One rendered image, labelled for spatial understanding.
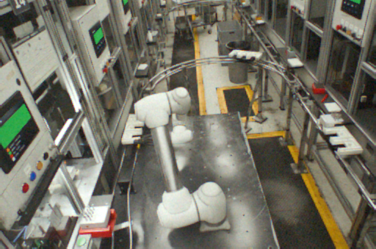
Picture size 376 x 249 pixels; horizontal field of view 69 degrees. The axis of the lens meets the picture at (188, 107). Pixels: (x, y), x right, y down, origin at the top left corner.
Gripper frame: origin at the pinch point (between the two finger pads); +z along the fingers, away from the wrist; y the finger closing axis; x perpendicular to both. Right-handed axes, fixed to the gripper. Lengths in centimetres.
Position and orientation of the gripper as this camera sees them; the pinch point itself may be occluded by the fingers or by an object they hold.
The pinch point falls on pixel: (138, 141)
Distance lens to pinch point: 213.4
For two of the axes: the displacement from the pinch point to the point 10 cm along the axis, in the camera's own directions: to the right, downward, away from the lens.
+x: 0.1, 5.4, -8.4
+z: -9.9, 1.0, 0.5
